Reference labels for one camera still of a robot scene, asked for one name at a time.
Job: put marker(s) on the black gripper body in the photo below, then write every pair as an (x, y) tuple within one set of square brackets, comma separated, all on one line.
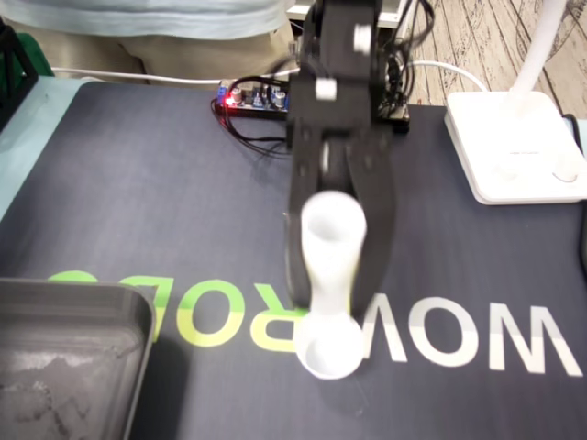
[(367, 156)]

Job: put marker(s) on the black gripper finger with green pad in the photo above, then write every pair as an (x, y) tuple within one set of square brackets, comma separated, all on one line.
[(295, 247)]

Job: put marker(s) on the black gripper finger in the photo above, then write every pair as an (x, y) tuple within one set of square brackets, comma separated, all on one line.
[(378, 238)]

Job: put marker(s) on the blue circuit board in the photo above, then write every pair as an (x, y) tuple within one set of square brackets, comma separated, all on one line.
[(257, 98)]

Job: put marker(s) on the dark mat with WOWROBO print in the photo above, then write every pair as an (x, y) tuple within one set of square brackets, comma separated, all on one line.
[(183, 192)]

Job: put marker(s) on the white desk lamp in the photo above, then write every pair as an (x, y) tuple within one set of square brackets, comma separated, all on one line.
[(509, 146)]

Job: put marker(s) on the black plastic tray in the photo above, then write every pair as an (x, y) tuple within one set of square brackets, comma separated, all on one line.
[(69, 366)]

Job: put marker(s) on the person in light blue shirt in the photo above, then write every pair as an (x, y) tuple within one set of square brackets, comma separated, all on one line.
[(137, 18)]

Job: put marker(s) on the green box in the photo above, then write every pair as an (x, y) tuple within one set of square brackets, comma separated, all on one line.
[(34, 55)]

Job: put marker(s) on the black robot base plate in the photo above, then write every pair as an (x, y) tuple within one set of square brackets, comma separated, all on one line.
[(247, 114)]

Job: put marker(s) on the black truss frame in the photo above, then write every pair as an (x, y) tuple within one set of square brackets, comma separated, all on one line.
[(23, 84)]

